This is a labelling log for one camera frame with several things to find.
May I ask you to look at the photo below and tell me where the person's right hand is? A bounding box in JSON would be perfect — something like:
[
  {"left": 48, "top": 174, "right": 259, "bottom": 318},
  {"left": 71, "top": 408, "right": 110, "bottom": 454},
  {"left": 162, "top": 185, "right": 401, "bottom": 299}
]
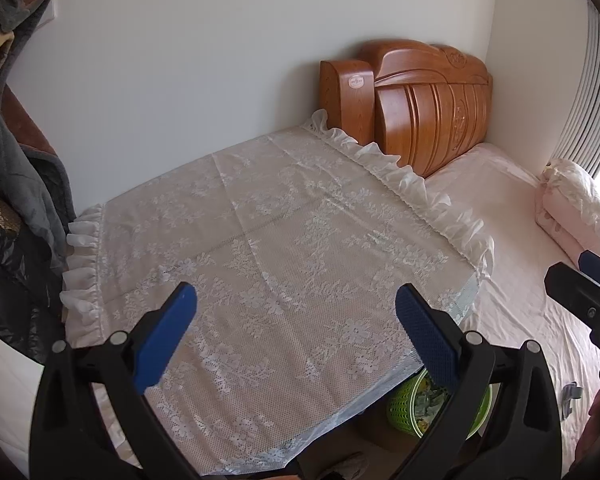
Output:
[{"left": 575, "top": 387, "right": 600, "bottom": 466}]

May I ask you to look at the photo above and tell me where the wooden headboard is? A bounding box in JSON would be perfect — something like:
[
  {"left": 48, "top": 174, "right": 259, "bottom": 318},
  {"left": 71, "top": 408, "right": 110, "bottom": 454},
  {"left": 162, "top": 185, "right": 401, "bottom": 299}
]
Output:
[{"left": 320, "top": 39, "right": 494, "bottom": 179}]

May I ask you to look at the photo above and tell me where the green plastic basket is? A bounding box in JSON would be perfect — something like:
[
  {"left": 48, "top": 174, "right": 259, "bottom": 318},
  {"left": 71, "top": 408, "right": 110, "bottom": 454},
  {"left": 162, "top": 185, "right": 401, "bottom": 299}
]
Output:
[{"left": 387, "top": 367, "right": 493, "bottom": 442}]

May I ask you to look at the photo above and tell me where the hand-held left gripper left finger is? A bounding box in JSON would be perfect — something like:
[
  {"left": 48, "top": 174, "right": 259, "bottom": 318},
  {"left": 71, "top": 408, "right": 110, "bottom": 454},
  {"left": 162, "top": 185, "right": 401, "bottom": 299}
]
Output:
[{"left": 28, "top": 281, "right": 201, "bottom": 480}]

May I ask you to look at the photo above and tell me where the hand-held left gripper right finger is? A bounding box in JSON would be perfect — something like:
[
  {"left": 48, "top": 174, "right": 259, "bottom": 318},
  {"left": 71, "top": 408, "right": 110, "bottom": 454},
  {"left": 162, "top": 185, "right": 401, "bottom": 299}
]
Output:
[{"left": 394, "top": 282, "right": 566, "bottom": 480}]

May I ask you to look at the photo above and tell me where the white lace tablecloth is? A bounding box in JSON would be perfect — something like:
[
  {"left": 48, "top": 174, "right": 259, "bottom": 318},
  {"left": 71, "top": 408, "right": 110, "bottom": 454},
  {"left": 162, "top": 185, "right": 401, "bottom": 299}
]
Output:
[{"left": 60, "top": 109, "right": 496, "bottom": 479}]

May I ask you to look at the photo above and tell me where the brown cloth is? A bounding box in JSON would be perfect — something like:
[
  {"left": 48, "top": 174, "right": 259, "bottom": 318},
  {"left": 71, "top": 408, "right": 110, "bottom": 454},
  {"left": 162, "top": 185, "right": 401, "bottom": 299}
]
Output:
[{"left": 0, "top": 84, "right": 57, "bottom": 162}]

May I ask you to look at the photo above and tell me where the bed with pink sheet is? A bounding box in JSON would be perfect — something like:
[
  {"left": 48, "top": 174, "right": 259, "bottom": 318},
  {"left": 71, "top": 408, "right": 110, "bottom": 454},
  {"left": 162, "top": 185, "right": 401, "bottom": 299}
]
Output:
[{"left": 424, "top": 142, "right": 600, "bottom": 461}]

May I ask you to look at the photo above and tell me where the grey jacket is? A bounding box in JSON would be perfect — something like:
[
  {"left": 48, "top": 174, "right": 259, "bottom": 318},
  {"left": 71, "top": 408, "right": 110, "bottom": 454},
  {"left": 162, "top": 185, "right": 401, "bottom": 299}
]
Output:
[{"left": 0, "top": 0, "right": 75, "bottom": 273}]

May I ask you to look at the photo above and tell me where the white pleated curtain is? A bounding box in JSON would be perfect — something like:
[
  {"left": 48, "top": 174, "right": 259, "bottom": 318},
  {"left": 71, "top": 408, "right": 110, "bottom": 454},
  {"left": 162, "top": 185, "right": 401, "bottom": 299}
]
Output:
[{"left": 550, "top": 0, "right": 600, "bottom": 181}]

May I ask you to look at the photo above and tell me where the small grey cloth piece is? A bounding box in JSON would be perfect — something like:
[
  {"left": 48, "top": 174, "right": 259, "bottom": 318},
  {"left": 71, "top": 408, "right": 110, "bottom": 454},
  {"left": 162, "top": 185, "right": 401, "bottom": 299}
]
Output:
[{"left": 560, "top": 381, "right": 584, "bottom": 419}]

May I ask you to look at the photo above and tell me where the white wall switch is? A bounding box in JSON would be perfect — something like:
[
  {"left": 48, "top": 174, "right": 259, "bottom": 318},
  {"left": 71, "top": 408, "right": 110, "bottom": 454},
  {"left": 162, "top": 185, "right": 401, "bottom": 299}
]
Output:
[{"left": 39, "top": 0, "right": 59, "bottom": 30}]

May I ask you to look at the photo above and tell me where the black glossy jacket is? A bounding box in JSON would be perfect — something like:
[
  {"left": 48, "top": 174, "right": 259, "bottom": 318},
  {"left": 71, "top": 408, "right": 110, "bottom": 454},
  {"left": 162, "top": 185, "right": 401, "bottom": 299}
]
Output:
[{"left": 0, "top": 180, "right": 70, "bottom": 367}]

